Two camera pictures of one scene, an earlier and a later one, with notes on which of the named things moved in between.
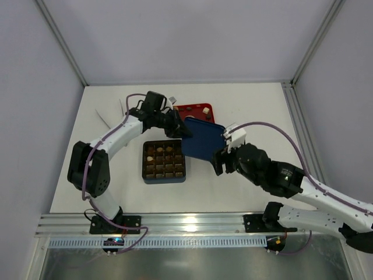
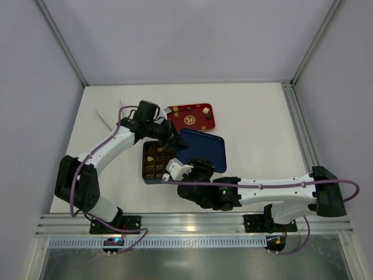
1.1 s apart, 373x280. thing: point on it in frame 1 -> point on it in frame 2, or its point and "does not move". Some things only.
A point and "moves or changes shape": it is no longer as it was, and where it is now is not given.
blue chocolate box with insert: (163, 161) does not move
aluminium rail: (166, 225) does not move
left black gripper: (173, 125) -> (169, 133)
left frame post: (58, 34) does not move
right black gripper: (222, 160) -> (198, 168)
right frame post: (335, 8) does not move
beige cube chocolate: (206, 110) does not move
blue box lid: (208, 139) moves or changes shape
